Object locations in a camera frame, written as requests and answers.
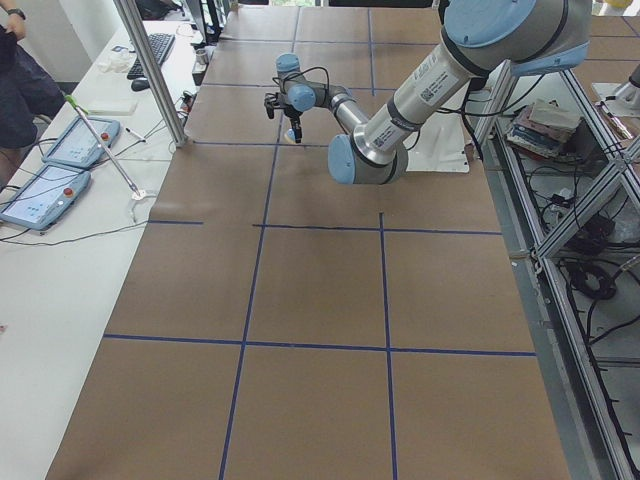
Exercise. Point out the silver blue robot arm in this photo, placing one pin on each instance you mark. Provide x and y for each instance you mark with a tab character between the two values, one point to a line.
537	37

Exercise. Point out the lower teach pendant tablet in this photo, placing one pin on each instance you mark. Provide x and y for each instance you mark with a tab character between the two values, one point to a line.
46	197

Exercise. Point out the teach pendant tablet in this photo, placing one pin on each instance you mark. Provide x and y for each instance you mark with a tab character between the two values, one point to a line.
46	197
77	146

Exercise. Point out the long metal reacher rod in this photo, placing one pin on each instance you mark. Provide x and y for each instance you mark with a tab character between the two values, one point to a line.
138	194

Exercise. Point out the black computer mouse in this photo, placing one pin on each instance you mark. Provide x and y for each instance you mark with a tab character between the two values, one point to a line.
139	84

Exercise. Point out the upper teach pendant tablet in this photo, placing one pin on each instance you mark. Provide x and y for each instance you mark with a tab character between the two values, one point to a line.
77	146

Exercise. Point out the seated person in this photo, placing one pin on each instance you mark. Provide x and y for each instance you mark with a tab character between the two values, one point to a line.
27	91

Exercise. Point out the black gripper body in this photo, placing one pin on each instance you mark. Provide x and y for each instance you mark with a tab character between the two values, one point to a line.
293	117

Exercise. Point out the stack of books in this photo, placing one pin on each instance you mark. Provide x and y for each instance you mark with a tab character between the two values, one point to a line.
542	128

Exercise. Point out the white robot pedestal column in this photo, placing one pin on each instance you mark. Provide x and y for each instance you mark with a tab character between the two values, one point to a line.
430	138

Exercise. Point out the black marker pen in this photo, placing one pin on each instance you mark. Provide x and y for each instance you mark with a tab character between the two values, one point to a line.
139	138

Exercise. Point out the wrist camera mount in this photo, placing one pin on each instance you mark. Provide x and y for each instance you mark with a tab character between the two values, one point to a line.
274	102

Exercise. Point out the metal cup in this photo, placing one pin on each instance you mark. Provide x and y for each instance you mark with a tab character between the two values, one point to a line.
201	57

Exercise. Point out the aluminium frame post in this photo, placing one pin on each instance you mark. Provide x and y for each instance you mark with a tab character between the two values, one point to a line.
134	26

